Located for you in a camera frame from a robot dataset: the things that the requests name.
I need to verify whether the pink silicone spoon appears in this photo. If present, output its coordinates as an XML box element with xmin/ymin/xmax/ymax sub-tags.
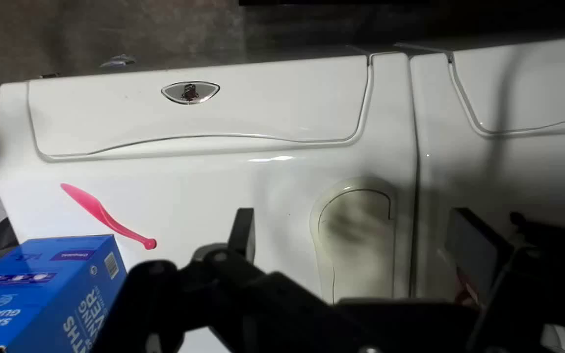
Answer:
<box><xmin>60</xmin><ymin>183</ymin><xmax>162</xmax><ymax>254</ymax></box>

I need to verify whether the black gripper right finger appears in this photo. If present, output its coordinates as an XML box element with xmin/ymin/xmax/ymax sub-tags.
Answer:
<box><xmin>440</xmin><ymin>207</ymin><xmax>565</xmax><ymax>353</ymax></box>

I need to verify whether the white top-load washing machine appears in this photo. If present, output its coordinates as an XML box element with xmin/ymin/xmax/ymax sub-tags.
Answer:
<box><xmin>409</xmin><ymin>36</ymin><xmax>565</xmax><ymax>310</ymax></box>
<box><xmin>0</xmin><ymin>50</ymin><xmax>423</xmax><ymax>353</ymax></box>

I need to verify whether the blue cardboard detergent box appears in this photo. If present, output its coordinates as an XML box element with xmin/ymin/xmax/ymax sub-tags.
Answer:
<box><xmin>0</xmin><ymin>234</ymin><xmax>130</xmax><ymax>353</ymax></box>

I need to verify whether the chrome lid lock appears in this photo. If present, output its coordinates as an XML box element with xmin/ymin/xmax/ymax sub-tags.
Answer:
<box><xmin>160</xmin><ymin>79</ymin><xmax>223</xmax><ymax>107</ymax></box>

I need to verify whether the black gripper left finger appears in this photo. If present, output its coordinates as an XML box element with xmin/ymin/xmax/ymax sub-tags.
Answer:
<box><xmin>95</xmin><ymin>207</ymin><xmax>364</xmax><ymax>353</ymax></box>

